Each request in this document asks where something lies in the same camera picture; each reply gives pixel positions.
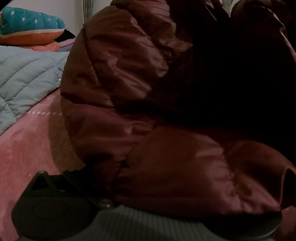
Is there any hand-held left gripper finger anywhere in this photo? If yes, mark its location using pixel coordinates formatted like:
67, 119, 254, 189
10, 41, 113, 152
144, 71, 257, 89
30, 170, 115, 210

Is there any maroon puffer jacket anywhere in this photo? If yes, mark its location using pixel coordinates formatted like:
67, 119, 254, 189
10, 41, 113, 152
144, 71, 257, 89
60, 0, 296, 220

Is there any light blue quilted jacket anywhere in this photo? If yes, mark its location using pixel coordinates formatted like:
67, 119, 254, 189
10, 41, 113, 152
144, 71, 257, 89
0, 45, 70, 136

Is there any peach printed cushion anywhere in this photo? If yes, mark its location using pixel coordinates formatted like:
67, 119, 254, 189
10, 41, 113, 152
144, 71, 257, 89
20, 38, 75, 53

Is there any black cloth piece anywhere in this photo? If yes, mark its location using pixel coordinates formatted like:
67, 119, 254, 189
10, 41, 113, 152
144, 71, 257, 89
55, 28, 76, 43

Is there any teal and orange plush pillow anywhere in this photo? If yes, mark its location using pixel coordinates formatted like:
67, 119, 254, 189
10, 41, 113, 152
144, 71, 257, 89
0, 6, 65, 45

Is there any striped curtain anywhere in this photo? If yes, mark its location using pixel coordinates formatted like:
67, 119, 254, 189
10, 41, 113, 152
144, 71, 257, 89
82, 0, 95, 24

